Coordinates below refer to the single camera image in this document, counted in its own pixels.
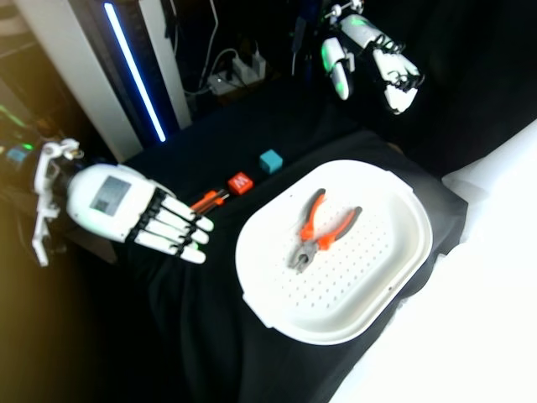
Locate orange-black screwdriver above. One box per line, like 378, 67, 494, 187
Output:
190, 189, 230, 213

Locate orange handled pliers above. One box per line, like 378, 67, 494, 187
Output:
286, 188, 363, 275

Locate white perforated tray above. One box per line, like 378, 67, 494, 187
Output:
234, 158, 434, 346

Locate red lettered block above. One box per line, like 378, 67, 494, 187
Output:
227, 170, 255, 195

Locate white column with blue light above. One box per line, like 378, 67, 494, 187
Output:
14, 0, 194, 163

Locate blue block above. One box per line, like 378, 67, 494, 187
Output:
258, 149, 284, 174

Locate black table cloth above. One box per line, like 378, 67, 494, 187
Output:
90, 77, 469, 403

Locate white power strip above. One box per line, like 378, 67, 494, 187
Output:
207, 54, 268, 96

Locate white cable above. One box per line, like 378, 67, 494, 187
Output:
183, 0, 240, 97

